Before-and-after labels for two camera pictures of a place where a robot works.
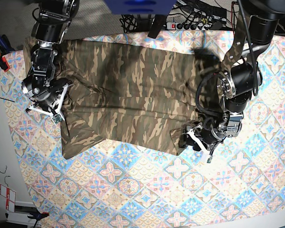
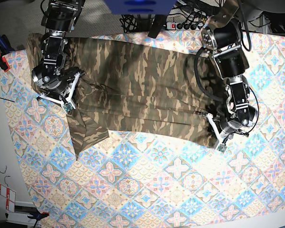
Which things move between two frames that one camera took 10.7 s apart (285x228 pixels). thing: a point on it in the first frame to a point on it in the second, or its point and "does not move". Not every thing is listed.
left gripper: [46, 96] to [57, 84]
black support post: [157, 24] does not move
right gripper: [208, 137] to [225, 128]
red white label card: [10, 195] does not move
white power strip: [174, 25] does not move
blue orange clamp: [38, 216] does not move
